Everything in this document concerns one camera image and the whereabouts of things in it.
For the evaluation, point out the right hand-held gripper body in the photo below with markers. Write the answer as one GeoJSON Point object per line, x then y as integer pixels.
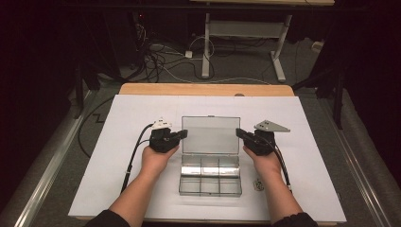
{"type": "Point", "coordinates": [260, 142]}

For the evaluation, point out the white power adapter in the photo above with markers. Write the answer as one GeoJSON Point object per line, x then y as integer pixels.
{"type": "Point", "coordinates": [188, 54]}

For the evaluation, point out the wooden table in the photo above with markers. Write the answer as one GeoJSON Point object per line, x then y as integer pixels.
{"type": "Point", "coordinates": [189, 89]}

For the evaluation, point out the person's right hand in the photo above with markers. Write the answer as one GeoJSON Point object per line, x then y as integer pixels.
{"type": "Point", "coordinates": [266, 164]}

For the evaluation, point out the clear grey compartment box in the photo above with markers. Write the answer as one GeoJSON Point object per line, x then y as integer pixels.
{"type": "Point", "coordinates": [209, 157]}

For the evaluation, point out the white metal desk frame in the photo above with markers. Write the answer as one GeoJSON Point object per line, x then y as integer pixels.
{"type": "Point", "coordinates": [246, 29]}

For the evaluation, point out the person's left hand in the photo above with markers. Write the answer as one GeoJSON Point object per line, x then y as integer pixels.
{"type": "Point", "coordinates": [156, 162]}

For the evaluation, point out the aluminium rail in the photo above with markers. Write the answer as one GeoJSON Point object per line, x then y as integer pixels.
{"type": "Point", "coordinates": [50, 167]}
{"type": "Point", "coordinates": [356, 170]}

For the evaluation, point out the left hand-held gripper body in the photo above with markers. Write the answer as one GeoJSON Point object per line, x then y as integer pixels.
{"type": "Point", "coordinates": [162, 140]}

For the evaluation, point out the black stand leg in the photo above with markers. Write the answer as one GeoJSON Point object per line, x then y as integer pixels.
{"type": "Point", "coordinates": [338, 101]}
{"type": "Point", "coordinates": [79, 94]}

